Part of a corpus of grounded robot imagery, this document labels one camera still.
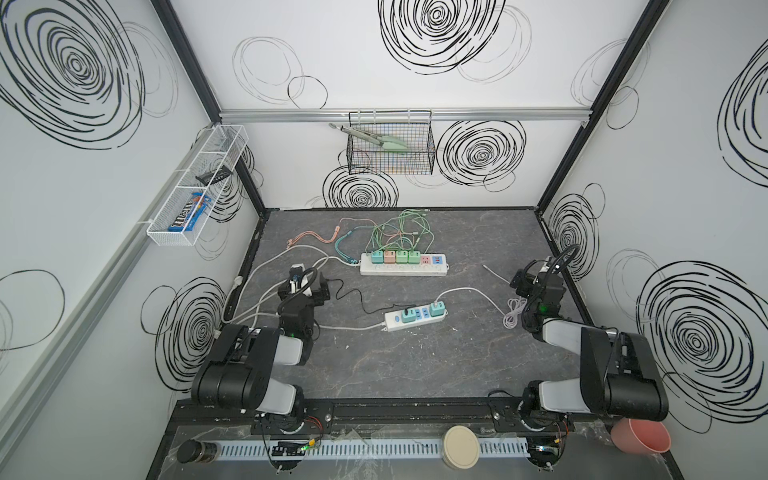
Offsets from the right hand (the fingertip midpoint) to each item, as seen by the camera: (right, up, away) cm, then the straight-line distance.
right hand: (537, 274), depth 90 cm
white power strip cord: (-56, -16, -1) cm, 58 cm away
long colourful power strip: (-32, +2, +9) cm, 33 cm away
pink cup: (+9, -31, -27) cm, 42 cm away
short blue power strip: (-44, -14, -2) cm, 46 cm away
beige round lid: (-30, -34, -26) cm, 52 cm away
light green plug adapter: (-41, +5, +8) cm, 42 cm away
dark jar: (-86, -33, -29) cm, 97 cm away
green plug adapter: (-37, +5, +8) cm, 38 cm away
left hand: (-70, 0, -1) cm, 70 cm away
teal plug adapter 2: (-39, -12, -5) cm, 41 cm away
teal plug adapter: (-49, +5, +8) cm, 50 cm away
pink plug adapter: (-45, +5, +7) cm, 46 cm away
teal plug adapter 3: (-31, -10, -4) cm, 33 cm away
